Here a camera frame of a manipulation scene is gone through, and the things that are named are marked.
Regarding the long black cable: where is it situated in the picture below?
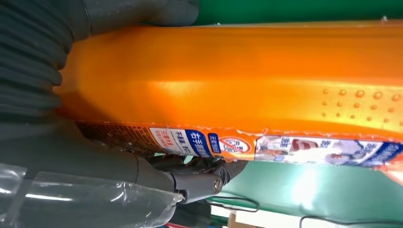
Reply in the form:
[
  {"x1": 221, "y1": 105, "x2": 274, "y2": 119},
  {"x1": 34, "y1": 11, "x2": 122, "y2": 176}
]
[{"x1": 299, "y1": 215, "x2": 403, "y2": 228}]

